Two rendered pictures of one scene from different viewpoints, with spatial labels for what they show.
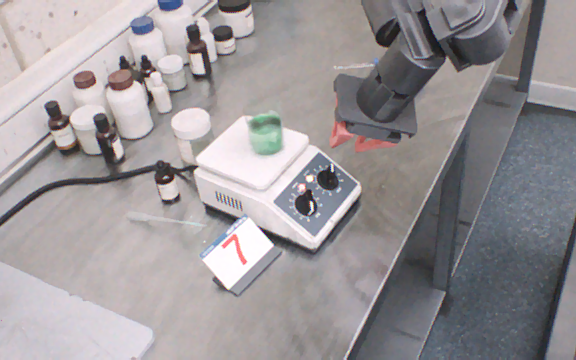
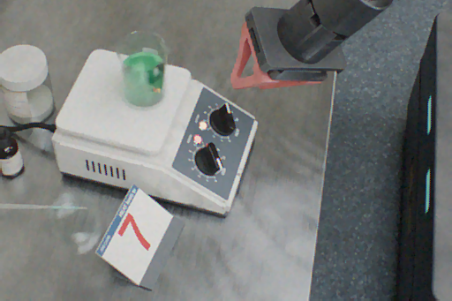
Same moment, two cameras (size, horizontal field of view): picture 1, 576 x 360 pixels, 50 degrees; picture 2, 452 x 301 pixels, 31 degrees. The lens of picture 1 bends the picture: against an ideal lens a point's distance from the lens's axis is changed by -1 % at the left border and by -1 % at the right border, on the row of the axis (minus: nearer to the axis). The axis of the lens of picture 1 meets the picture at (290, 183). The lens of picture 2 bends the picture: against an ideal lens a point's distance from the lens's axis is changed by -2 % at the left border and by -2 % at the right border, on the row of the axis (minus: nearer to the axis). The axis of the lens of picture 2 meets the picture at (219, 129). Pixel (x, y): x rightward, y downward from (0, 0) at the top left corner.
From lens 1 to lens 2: 0.26 m
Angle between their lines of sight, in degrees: 19
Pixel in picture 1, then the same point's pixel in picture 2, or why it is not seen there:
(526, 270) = (365, 140)
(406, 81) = (353, 23)
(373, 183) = (264, 111)
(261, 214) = (154, 182)
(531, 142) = not seen: outside the picture
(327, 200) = (229, 149)
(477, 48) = not seen: outside the picture
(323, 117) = (172, 25)
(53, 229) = not seen: outside the picture
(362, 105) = (290, 47)
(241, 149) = (110, 101)
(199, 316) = not seen: outside the picture
